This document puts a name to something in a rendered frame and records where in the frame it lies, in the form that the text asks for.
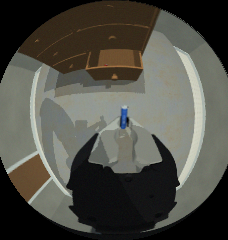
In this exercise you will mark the brown wooden drawer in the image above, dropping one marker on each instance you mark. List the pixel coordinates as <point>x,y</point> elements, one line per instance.
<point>72,63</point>
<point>47,32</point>
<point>118,11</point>
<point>62,48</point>
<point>121,62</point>
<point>112,35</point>

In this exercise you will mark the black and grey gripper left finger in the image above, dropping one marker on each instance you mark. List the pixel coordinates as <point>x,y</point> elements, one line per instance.
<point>100,150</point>

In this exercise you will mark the brown wooden chest of drawers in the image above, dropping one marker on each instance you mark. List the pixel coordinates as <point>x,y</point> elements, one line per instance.
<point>74,31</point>

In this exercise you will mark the blue battery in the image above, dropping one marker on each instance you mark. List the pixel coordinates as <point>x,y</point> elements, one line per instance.
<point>124,116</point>

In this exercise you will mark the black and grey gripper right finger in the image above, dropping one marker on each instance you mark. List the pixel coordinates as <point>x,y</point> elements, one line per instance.
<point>150,151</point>

